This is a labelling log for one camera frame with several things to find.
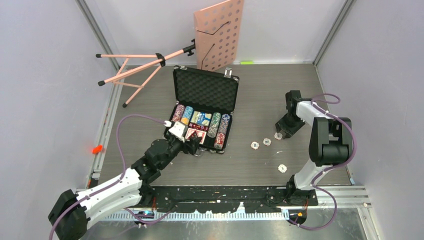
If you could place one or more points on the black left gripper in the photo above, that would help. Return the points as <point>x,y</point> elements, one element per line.
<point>192,144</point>

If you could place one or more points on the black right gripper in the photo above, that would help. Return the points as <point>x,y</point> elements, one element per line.
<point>288,134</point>

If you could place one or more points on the blue playing card deck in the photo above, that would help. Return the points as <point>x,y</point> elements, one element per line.
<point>201,118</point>

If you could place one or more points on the red white chip stack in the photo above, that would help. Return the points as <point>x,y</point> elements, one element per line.
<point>178,113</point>

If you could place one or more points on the black poker set case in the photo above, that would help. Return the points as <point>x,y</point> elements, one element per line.
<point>204,91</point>

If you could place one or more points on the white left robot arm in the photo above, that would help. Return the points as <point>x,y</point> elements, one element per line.
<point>74,213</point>

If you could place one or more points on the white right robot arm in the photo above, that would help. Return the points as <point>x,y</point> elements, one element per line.
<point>331,143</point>

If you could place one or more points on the white poker chip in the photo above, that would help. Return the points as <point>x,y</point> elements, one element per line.
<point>282,168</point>
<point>278,136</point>

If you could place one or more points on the red playing card deck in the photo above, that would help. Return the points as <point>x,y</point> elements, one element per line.
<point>197,133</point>

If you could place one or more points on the red 100 poker chip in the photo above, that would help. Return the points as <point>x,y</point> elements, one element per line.
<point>254,145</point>
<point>267,141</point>

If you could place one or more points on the green white chip stack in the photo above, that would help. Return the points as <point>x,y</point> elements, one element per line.
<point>214,125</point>

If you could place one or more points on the blue yellow chip stack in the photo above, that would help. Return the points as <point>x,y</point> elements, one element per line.
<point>187,115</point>

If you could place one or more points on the blue red chip stack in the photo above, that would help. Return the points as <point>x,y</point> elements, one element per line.
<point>221,132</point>

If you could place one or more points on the green tape piece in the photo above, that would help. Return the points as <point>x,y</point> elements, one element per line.
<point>247,62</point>

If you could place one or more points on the orange clip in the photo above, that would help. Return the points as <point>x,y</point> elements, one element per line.
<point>98,149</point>

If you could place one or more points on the pink music stand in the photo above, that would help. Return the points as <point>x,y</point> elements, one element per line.
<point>215,44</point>

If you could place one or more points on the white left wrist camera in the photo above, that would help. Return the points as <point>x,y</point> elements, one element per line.
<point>177,129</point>

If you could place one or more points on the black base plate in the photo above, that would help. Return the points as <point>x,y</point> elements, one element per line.
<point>225,199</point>

